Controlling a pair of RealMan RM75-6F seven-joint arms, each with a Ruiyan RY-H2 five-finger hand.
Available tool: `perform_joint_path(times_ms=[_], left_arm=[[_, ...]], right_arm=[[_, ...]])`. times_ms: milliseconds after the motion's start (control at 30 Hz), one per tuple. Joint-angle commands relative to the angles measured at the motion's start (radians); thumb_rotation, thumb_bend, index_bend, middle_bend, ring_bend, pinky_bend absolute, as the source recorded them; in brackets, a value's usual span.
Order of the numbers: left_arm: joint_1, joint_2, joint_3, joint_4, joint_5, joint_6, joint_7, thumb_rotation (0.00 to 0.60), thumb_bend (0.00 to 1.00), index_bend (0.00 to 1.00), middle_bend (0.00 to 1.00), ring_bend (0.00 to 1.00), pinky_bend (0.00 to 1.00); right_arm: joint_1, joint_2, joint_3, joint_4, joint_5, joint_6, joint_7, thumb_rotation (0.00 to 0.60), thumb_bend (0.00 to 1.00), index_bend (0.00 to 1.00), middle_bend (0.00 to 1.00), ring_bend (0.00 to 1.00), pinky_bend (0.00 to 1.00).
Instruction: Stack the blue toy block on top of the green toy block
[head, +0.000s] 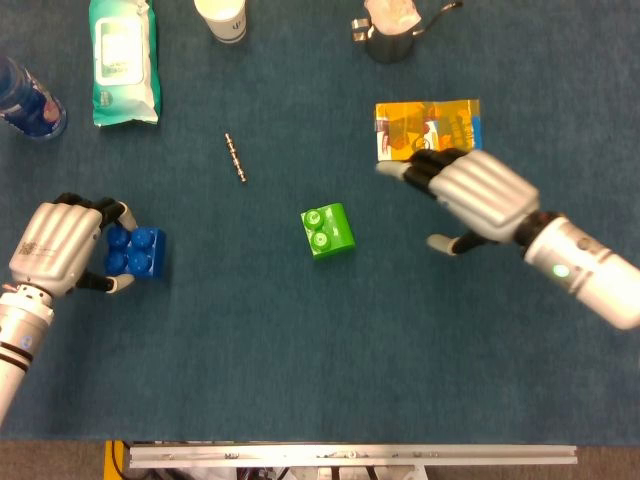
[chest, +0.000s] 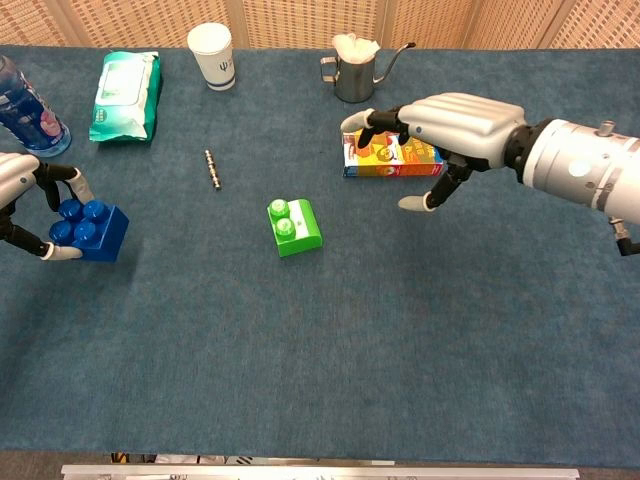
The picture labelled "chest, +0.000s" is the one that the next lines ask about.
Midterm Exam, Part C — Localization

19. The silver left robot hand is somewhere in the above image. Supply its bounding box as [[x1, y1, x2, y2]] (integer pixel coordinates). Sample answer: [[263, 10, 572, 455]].
[[0, 152, 96, 262]]

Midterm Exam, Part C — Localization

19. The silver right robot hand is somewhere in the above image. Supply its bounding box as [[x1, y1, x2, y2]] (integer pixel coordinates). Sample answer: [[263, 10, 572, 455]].
[[340, 91, 529, 214]]

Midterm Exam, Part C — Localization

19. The blue four-stud building block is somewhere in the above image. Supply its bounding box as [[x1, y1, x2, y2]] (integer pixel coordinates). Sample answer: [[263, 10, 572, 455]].
[[48, 199, 130, 264]]

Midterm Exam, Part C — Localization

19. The green two-stud building block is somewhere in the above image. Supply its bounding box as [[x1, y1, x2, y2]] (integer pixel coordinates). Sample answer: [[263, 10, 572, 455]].
[[266, 197, 324, 259]]

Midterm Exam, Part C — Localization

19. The yellow snack box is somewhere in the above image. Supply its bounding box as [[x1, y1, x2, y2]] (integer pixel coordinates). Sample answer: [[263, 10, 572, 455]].
[[341, 127, 445, 179]]

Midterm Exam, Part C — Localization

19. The steel gooseneck pitcher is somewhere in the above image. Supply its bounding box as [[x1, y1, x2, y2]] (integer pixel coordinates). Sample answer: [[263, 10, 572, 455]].
[[319, 41, 417, 104]]

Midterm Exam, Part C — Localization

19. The green wet wipes pack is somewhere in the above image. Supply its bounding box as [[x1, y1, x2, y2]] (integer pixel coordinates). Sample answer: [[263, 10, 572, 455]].
[[88, 50, 164, 144]]

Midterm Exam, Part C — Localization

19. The crumpled white tissue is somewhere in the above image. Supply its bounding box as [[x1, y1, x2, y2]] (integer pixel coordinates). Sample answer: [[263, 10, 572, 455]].
[[332, 32, 381, 66]]

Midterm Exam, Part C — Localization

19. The woven wooden folding screen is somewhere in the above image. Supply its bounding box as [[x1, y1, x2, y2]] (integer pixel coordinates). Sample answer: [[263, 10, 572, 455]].
[[0, 0, 640, 50]]

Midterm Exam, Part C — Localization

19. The small beaded metal rod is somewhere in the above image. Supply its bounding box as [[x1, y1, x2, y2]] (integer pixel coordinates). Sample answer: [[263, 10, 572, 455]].
[[202, 148, 225, 191]]

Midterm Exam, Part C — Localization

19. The white paper cup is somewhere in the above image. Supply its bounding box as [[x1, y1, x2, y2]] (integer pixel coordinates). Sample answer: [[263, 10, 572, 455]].
[[186, 22, 237, 93]]

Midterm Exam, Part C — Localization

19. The teal felt table cloth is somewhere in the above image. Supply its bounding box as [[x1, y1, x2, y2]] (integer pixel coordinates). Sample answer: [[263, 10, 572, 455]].
[[0, 44, 640, 469]]

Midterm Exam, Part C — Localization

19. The aluminium profile rail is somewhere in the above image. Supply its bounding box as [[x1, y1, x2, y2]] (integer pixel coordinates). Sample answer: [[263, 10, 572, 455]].
[[60, 463, 581, 480]]

